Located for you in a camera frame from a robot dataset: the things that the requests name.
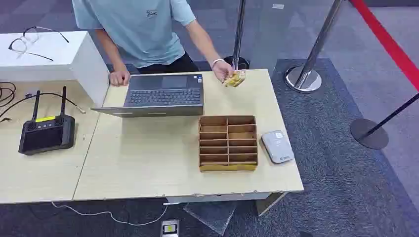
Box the person's right hand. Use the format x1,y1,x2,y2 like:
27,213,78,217
108,69,131,87

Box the person's left hand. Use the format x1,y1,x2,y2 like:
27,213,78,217
212,60,236,83

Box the stack of yellow cards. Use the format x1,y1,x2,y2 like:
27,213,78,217
224,70,247,88

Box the chrome stanchion with black base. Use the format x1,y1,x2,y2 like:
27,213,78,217
224,0,251,71

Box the grey laptop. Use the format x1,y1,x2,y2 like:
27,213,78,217
90,73,205,119

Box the person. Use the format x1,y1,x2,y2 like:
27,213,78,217
71,0,236,87

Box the wooden divided card box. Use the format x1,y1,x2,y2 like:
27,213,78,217
198,115,259,173

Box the white box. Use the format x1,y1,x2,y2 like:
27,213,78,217
0,31,111,108

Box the black remote controller with antennas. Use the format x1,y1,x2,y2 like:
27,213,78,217
18,86,76,157

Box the grey flat card reader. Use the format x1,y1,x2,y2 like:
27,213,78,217
260,130,295,164

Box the black rimmed eyeglasses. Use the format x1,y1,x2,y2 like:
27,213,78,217
7,26,70,62

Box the dark grey floor mat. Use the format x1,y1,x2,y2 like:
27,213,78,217
0,58,419,237

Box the wooden desk leg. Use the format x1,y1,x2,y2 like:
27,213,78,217
254,192,289,218

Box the clear floor plate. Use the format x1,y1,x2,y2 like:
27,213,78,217
182,200,239,237

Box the small grey floor device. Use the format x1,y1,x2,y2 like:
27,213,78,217
160,219,180,237

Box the black stanchion with round base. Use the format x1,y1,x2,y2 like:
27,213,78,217
349,93,419,151

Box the red barrier belt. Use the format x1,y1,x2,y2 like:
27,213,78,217
348,0,419,93

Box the black cable with plug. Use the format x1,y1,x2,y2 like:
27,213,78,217
0,92,87,120

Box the coiled black cable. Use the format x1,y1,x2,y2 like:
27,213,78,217
0,81,17,109

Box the white floor cable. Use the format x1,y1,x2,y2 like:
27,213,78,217
50,201,169,227

